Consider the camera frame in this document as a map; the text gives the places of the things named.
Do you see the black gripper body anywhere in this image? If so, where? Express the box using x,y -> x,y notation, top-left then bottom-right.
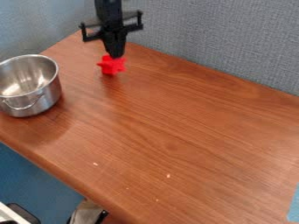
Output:
78,10 -> 144,42

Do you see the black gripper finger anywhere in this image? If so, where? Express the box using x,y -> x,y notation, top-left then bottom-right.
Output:
114,28 -> 126,58
102,31 -> 116,58

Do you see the red star-shaped block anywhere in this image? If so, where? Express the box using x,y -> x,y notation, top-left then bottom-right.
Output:
97,54 -> 125,75

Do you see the stainless steel pot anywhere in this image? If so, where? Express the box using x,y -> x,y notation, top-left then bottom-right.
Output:
0,54 -> 61,117

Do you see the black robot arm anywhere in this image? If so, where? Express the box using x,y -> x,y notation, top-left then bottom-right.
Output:
78,0 -> 144,59

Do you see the black object at bottom left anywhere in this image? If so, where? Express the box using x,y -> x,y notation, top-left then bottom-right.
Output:
6,203 -> 41,224

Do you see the white object at corner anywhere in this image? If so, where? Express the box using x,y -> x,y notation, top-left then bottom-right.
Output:
0,202 -> 30,224

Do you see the grey table leg bracket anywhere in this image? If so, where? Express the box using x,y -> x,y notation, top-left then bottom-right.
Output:
66,199 -> 108,224

